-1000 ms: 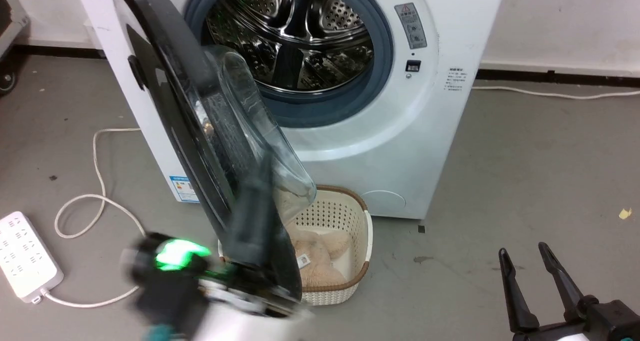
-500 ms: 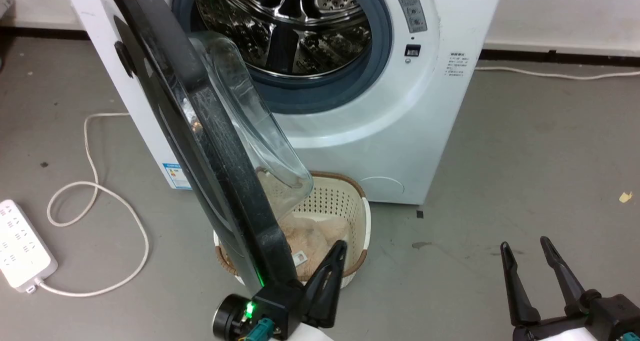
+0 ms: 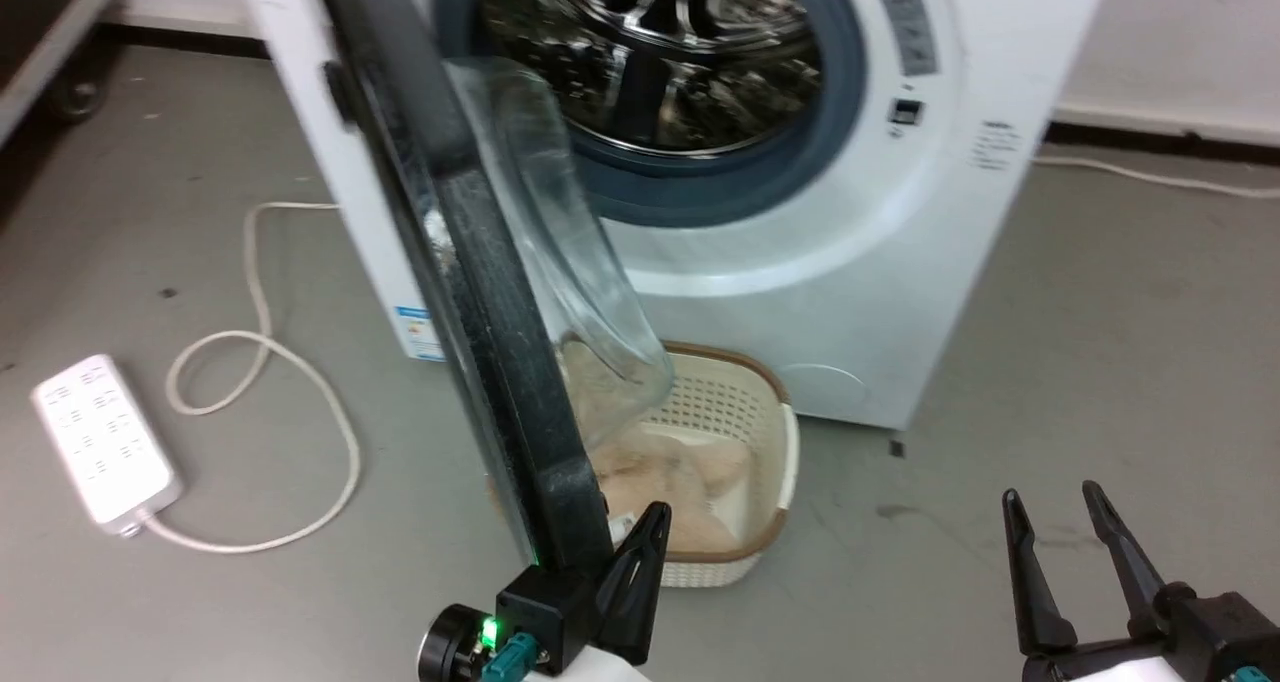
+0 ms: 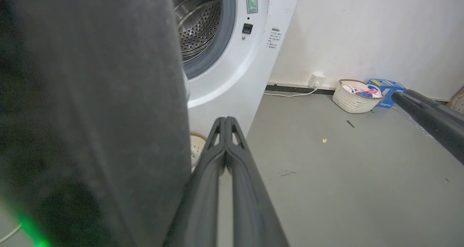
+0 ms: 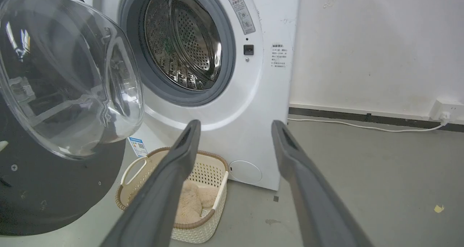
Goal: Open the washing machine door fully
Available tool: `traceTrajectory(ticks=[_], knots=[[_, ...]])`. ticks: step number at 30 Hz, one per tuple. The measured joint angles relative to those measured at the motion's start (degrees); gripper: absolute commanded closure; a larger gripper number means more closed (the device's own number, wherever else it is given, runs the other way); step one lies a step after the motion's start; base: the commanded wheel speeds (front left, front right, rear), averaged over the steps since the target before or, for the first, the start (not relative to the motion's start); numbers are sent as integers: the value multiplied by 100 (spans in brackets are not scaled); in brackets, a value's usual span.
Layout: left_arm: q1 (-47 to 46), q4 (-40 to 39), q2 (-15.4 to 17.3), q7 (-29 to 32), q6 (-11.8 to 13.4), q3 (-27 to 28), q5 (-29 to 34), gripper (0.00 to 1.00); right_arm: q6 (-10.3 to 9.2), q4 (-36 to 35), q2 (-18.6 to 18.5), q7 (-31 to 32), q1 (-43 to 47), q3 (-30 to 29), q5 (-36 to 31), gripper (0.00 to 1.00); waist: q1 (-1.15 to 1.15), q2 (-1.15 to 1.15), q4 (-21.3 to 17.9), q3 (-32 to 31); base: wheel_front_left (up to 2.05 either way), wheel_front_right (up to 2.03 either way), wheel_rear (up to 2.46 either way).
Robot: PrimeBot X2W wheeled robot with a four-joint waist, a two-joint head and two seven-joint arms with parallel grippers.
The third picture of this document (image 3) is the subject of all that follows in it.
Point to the white front-load washing machine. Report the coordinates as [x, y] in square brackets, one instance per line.
[880, 262]

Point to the white power strip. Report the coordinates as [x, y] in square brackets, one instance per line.
[105, 442]

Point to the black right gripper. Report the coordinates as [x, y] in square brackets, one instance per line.
[1210, 642]

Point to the blue white energy label sticker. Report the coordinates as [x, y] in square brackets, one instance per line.
[420, 334]

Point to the white laundry basket brown rim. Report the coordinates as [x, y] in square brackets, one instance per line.
[775, 462]

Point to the grey wheeled cart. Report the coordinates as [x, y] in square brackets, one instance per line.
[50, 32]

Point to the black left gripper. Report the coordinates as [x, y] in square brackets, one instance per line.
[545, 612]

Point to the beige plush toy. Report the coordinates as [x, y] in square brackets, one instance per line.
[690, 472]

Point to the black washing machine door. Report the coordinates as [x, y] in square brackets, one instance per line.
[500, 292]

